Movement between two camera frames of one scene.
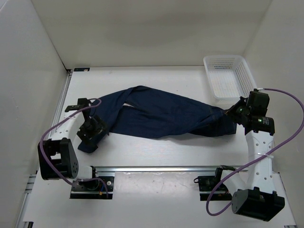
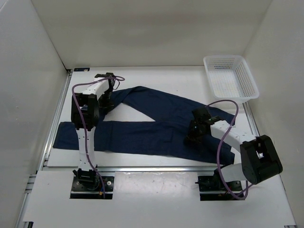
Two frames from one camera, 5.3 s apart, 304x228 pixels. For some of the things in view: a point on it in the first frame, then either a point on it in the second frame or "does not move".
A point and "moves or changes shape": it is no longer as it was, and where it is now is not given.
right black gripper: [230, 111] -> [193, 139]
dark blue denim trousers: [144, 113] moves or changes shape
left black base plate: [101, 187] does not move
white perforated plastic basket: [229, 76] does not move
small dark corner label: [81, 69] does not move
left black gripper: [99, 127] -> [108, 106]
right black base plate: [207, 184] does not move
